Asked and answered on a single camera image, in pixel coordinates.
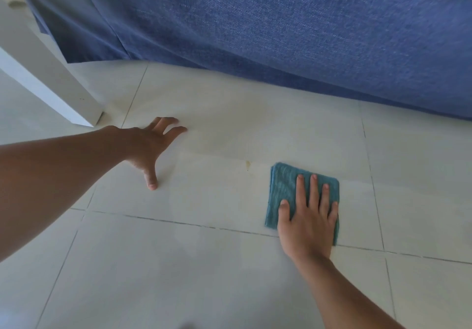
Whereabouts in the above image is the white table leg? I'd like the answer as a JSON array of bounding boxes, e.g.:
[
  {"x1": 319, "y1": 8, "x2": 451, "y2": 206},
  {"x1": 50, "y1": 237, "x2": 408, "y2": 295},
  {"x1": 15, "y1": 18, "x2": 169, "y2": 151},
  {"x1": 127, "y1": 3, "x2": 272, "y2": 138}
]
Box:
[{"x1": 0, "y1": 0, "x2": 105, "y2": 128}]

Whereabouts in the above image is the blue fabric sofa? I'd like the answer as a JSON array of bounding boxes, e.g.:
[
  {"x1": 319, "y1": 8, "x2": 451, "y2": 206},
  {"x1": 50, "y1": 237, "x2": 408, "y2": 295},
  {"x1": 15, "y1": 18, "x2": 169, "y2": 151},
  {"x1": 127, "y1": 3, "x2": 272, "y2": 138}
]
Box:
[{"x1": 7, "y1": 0, "x2": 472, "y2": 121}]

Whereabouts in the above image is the person's right hand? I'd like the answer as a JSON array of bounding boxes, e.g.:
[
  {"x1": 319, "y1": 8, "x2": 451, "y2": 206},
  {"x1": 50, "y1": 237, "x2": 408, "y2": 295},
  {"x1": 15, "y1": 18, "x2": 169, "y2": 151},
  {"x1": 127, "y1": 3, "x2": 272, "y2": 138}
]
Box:
[{"x1": 278, "y1": 174, "x2": 339, "y2": 267}]

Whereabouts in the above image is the teal cleaning cloth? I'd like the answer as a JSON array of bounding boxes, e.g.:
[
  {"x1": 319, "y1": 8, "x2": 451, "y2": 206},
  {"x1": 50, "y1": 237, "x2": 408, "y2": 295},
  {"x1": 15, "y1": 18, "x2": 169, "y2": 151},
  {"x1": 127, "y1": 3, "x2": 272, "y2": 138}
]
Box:
[{"x1": 264, "y1": 162, "x2": 340, "y2": 247}]

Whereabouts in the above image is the person's right forearm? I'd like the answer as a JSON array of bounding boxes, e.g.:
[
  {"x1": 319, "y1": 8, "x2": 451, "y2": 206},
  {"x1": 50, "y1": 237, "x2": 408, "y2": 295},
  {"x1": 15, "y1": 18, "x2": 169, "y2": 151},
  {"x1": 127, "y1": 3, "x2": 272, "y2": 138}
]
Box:
[{"x1": 295, "y1": 254, "x2": 407, "y2": 329}]

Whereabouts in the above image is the person's left hand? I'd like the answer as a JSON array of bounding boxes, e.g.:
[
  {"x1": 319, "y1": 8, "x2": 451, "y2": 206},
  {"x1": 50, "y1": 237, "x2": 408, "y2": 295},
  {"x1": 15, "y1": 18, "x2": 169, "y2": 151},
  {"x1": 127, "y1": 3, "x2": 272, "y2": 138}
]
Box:
[{"x1": 121, "y1": 117, "x2": 189, "y2": 191}]

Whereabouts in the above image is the person's left forearm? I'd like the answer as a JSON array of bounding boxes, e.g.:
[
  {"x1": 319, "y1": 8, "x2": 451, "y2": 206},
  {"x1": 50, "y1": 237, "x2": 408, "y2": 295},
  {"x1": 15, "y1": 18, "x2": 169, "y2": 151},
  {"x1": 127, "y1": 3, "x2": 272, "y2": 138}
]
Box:
[{"x1": 0, "y1": 125, "x2": 128, "y2": 264}]

